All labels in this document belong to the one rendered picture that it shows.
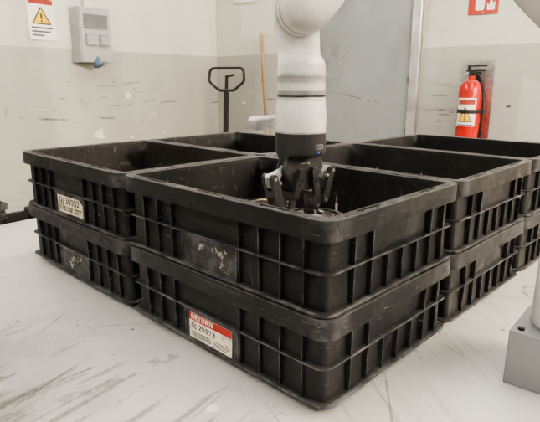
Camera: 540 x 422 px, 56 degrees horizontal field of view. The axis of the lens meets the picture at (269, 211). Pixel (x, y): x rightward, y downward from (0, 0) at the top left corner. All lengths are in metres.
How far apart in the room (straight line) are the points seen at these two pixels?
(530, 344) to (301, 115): 0.41
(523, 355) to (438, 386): 0.11
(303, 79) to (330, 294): 0.31
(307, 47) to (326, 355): 0.43
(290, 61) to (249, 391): 0.44
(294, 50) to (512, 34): 3.24
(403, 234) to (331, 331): 0.17
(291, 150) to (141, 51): 4.07
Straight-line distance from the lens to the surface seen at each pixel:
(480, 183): 0.82
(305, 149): 0.73
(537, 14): 0.75
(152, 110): 4.81
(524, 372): 0.72
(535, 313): 0.73
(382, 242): 0.62
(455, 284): 0.84
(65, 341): 0.82
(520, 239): 1.09
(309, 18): 0.72
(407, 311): 0.72
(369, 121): 4.29
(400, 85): 4.16
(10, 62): 4.16
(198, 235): 0.68
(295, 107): 0.73
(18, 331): 0.88
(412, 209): 0.64
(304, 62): 0.73
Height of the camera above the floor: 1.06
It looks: 14 degrees down
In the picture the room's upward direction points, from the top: straight up
